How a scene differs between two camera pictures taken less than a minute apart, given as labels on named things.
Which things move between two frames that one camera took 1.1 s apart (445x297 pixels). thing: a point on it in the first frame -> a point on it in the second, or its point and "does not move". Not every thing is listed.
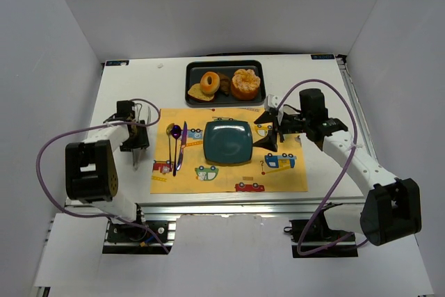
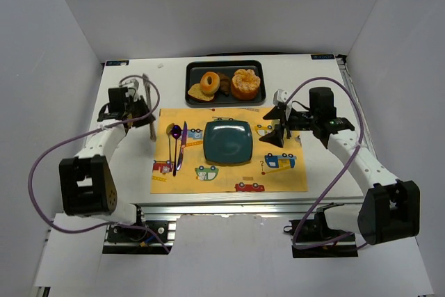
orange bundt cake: (245, 84) does not move
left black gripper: (138, 138) -> (140, 114)
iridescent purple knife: (184, 141) does not move
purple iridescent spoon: (176, 131) does not move
